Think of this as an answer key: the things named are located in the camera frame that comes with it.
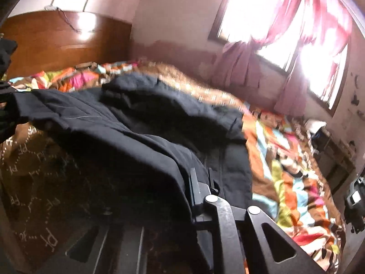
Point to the window with dark frame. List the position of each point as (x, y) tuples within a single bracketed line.
[(339, 100)]

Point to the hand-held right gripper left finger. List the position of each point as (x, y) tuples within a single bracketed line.
[(114, 248)]

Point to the colourful printed blanket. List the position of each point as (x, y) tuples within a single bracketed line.
[(285, 177)]

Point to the navy padded jacket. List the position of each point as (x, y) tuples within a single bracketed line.
[(128, 137)]

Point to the white power strip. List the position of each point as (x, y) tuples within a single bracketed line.
[(50, 7)]

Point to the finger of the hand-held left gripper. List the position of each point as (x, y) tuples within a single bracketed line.
[(7, 117)]

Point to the black clothes pile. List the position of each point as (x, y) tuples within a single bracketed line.
[(7, 54)]

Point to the wooden headboard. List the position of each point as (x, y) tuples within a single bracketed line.
[(57, 42)]

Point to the black object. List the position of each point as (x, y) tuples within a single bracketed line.
[(355, 202)]

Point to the cluttered dark desk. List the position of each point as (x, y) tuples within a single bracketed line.
[(336, 154)]

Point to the pink curtain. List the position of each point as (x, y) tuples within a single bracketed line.
[(236, 62), (290, 97)]

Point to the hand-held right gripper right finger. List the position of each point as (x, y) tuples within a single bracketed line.
[(225, 228)]

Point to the white bag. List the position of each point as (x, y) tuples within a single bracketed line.
[(315, 126)]

